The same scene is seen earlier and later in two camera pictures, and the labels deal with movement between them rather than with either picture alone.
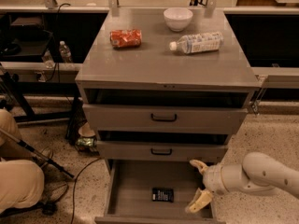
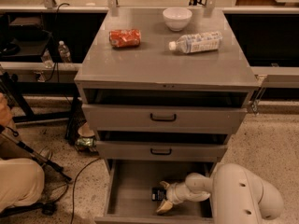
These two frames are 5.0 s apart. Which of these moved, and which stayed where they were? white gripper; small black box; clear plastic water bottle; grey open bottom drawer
Moved: white gripper
Stayed: small black box; clear plastic water bottle; grey open bottom drawer
